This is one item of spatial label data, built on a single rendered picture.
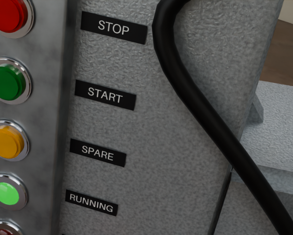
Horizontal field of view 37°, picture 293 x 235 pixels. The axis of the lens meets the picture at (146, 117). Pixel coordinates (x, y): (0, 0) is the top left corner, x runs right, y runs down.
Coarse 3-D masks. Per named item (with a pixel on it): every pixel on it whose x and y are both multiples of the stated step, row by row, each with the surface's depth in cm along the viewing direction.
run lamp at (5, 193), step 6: (0, 186) 36; (6, 186) 36; (12, 186) 36; (0, 192) 36; (6, 192) 36; (12, 192) 36; (0, 198) 36; (6, 198) 36; (12, 198) 36; (18, 198) 36; (12, 204) 37
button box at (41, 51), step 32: (32, 0) 28; (64, 0) 28; (32, 32) 30; (64, 32) 29; (32, 64) 31; (64, 64) 30; (32, 96) 32; (64, 96) 32; (32, 128) 33; (64, 128) 34; (0, 160) 35; (32, 160) 34; (32, 192) 36; (32, 224) 38
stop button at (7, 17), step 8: (0, 0) 28; (8, 0) 28; (16, 0) 28; (0, 8) 28; (8, 8) 28; (16, 8) 28; (24, 8) 29; (0, 16) 29; (8, 16) 29; (16, 16) 28; (24, 16) 29; (0, 24) 29; (8, 24) 29; (16, 24) 29; (8, 32) 29
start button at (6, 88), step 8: (0, 72) 31; (8, 72) 30; (16, 72) 31; (0, 80) 31; (8, 80) 31; (16, 80) 31; (0, 88) 31; (8, 88) 31; (16, 88) 31; (0, 96) 31; (8, 96) 31; (16, 96) 31
